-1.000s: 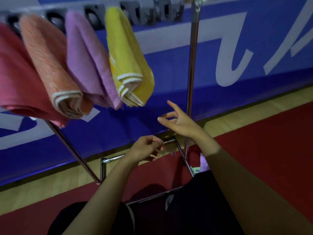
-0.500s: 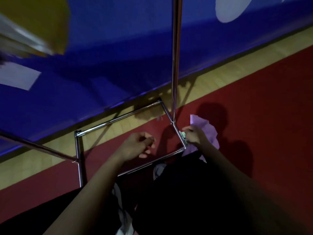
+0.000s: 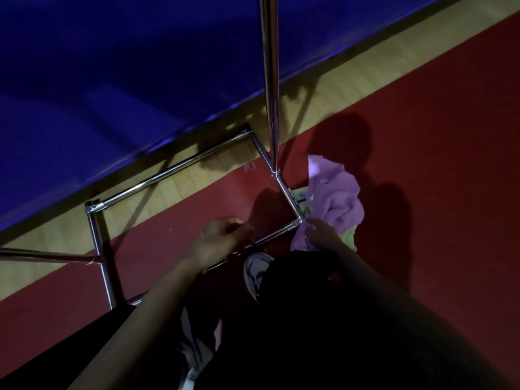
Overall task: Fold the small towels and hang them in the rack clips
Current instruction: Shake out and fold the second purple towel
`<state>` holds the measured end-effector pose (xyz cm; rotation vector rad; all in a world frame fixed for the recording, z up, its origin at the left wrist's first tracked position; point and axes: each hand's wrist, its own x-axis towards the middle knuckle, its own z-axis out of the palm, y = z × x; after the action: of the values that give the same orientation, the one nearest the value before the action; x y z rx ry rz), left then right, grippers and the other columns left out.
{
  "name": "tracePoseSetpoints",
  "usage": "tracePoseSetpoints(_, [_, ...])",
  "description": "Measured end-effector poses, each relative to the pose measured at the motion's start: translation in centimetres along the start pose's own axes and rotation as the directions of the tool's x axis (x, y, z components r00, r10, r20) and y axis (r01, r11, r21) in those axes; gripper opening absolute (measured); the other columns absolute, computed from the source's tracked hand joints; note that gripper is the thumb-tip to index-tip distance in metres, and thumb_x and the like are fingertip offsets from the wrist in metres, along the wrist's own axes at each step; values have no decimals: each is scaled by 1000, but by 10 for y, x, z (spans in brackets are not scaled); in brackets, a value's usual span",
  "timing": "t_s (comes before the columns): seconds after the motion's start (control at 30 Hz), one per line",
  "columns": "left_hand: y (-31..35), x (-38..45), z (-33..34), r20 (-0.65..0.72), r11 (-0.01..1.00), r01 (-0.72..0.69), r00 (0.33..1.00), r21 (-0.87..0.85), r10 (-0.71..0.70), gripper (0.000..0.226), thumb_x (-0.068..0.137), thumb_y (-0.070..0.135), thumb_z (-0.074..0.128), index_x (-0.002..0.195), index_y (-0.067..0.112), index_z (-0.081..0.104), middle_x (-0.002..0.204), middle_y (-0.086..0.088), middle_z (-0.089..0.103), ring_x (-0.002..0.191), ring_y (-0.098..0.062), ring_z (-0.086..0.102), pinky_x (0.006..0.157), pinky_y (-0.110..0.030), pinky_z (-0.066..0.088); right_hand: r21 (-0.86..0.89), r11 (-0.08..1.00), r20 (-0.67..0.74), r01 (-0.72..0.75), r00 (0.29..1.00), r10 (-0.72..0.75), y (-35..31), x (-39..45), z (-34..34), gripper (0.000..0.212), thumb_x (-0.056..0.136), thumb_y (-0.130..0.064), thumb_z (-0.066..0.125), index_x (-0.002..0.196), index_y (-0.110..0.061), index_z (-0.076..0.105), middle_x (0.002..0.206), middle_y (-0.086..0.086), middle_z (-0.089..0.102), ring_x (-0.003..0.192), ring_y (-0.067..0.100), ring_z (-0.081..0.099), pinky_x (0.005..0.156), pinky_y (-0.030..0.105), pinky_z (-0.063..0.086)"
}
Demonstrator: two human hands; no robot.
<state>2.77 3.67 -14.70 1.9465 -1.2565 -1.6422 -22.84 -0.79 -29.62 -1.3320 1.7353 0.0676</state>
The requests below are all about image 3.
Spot person's right hand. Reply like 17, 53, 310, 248
303, 218, 347, 253

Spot person's left hand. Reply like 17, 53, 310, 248
187, 217, 256, 276

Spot pale green towel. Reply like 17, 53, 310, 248
292, 186, 359, 253

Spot purple towel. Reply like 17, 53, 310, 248
290, 154, 365, 252

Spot metal drying rack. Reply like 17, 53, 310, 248
0, 0, 306, 311

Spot person's right forearm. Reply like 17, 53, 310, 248
324, 243, 504, 390

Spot person's left forearm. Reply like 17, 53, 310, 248
67, 255, 206, 390

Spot person's right grey shoe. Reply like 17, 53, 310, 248
243, 251, 276, 305

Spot person's grey shoe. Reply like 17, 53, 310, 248
243, 251, 276, 305
178, 308, 216, 390

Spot person's black trousers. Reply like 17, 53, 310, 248
0, 249, 509, 390

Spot person's left grey shoe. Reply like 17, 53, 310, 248
178, 308, 216, 390

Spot blue banner with white print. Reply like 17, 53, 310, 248
0, 0, 447, 234

